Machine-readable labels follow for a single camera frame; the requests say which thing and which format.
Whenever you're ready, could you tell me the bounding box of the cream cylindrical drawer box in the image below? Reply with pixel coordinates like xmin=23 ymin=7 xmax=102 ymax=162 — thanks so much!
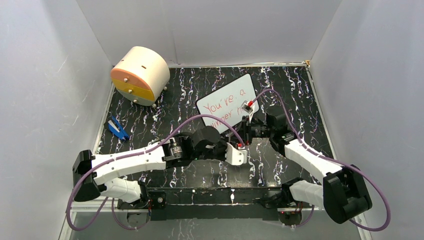
xmin=110 ymin=46 xmax=170 ymax=106

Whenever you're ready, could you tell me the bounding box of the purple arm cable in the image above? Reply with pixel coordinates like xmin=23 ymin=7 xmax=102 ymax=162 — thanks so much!
xmin=65 ymin=114 xmax=246 ymax=232
xmin=249 ymin=88 xmax=392 ymax=233

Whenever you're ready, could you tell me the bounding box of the blue white eraser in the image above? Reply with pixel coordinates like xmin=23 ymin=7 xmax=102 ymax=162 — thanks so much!
xmin=107 ymin=116 xmax=130 ymax=141

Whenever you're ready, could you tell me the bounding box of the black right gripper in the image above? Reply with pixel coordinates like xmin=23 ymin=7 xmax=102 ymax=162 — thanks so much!
xmin=229 ymin=115 xmax=274 ymax=146

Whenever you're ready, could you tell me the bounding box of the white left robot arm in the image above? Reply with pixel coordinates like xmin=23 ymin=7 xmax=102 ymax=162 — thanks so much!
xmin=70 ymin=126 xmax=244 ymax=208

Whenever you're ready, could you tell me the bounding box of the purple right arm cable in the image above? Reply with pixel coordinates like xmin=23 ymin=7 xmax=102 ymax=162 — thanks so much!
xmin=249 ymin=88 xmax=392 ymax=233

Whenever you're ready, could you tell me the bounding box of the aluminium frame rail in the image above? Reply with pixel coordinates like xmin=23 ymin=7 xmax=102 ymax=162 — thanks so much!
xmin=66 ymin=188 xmax=365 ymax=214

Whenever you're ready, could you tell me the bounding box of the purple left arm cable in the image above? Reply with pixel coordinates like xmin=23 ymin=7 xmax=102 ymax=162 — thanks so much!
xmin=65 ymin=114 xmax=246 ymax=232

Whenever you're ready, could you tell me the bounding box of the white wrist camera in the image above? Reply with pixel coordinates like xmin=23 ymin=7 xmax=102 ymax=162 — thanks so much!
xmin=241 ymin=100 xmax=255 ymax=122
xmin=225 ymin=143 xmax=248 ymax=166

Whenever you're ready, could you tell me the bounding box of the white board black frame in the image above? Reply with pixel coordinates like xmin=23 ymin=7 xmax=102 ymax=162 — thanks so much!
xmin=195 ymin=73 xmax=257 ymax=127

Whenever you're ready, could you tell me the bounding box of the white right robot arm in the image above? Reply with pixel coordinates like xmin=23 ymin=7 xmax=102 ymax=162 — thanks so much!
xmin=238 ymin=103 xmax=373 ymax=224

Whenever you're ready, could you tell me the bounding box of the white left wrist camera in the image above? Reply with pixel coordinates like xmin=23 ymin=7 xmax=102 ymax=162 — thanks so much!
xmin=225 ymin=143 xmax=248 ymax=166

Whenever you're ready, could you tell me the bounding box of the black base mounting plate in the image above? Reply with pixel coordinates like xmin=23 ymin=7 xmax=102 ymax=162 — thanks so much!
xmin=148 ymin=187 xmax=285 ymax=221

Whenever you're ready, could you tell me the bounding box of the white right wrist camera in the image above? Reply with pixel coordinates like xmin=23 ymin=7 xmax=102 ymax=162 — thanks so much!
xmin=241 ymin=100 xmax=255 ymax=122

